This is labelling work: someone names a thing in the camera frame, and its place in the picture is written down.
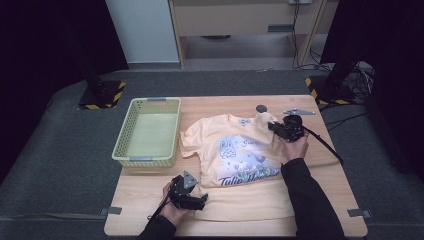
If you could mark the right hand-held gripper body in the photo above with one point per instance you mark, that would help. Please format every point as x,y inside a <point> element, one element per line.
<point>292,128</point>

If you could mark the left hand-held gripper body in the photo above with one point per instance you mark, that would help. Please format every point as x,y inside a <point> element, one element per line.
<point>182,191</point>

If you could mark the yellow printed t-shirt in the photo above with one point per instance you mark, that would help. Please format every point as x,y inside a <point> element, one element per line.
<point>240,160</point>

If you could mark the pale green plastic basket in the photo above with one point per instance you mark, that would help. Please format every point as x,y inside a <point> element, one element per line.
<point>150,135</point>

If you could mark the person's right hand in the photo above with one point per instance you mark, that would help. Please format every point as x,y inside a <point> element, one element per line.
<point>296,148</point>

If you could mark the person's left hand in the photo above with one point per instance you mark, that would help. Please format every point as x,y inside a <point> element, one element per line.
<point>175,213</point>

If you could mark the black round disc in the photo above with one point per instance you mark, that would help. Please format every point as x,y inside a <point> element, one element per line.
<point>261,108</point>

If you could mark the black stand with striped base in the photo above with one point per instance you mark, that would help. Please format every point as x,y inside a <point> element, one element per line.
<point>100,93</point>
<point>330,90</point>

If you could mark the grey tape strip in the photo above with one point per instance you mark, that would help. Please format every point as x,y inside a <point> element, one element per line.
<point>358,212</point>
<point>111,210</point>

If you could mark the wooden cabinet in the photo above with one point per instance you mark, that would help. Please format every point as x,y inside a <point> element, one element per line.
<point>240,20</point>

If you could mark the black curtain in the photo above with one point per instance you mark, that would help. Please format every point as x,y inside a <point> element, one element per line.
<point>383,50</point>
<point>50,40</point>

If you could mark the white panel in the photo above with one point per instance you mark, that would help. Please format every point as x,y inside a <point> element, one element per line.
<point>143,30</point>

